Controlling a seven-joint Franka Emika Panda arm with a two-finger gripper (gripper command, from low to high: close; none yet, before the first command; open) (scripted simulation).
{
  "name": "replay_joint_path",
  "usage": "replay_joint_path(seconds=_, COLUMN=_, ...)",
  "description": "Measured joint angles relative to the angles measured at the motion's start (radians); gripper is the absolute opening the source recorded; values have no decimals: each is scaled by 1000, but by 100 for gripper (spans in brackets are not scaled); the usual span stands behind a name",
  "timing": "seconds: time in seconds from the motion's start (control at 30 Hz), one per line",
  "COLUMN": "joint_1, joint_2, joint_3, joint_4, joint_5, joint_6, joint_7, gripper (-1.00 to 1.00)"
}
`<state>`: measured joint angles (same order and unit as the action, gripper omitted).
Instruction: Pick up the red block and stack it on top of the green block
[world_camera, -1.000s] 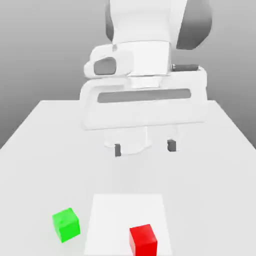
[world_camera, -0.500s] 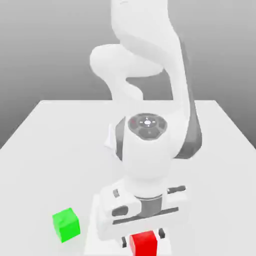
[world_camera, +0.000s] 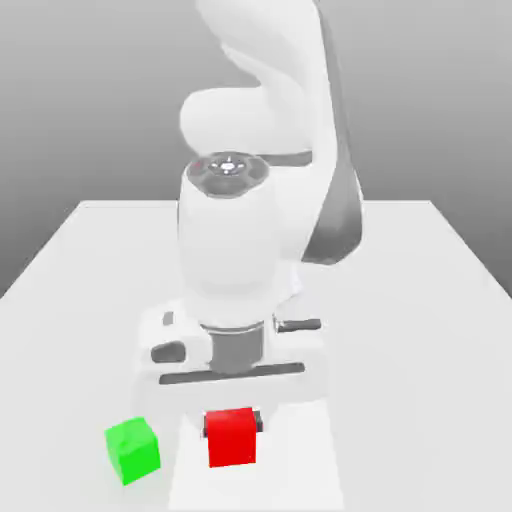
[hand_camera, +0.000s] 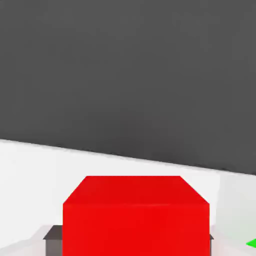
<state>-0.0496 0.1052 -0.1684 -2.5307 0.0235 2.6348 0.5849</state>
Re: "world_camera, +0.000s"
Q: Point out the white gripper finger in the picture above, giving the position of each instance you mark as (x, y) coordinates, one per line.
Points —
(259, 422)
(203, 428)

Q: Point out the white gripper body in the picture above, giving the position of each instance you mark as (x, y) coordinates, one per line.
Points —
(232, 390)

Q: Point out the small red cube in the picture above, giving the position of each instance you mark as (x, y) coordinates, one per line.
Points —
(232, 440)

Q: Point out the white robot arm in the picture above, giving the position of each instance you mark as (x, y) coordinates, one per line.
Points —
(228, 240)

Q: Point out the small green cube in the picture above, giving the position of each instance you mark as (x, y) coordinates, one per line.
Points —
(134, 452)

